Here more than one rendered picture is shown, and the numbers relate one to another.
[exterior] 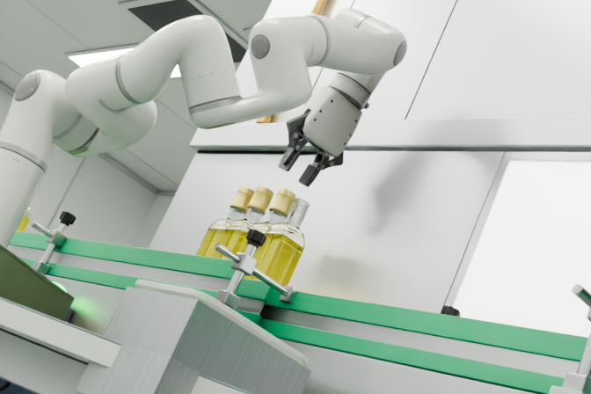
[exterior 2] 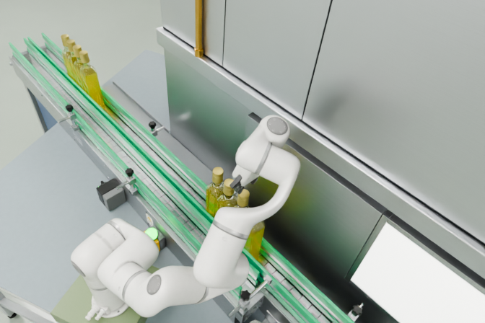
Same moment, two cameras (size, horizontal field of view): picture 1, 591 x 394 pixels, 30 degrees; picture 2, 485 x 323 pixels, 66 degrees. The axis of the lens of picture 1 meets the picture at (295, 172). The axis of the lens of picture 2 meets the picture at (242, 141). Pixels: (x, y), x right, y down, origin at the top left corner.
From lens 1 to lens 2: 1.90 m
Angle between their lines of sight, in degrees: 64
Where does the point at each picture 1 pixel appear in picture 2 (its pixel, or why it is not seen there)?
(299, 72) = (238, 282)
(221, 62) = (186, 299)
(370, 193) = not seen: hidden behind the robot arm
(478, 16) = (350, 55)
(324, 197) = not seen: hidden behind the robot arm
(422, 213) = (328, 211)
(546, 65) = (416, 151)
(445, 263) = (348, 250)
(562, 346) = not seen: outside the picture
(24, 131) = (96, 284)
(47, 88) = (89, 274)
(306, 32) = (231, 262)
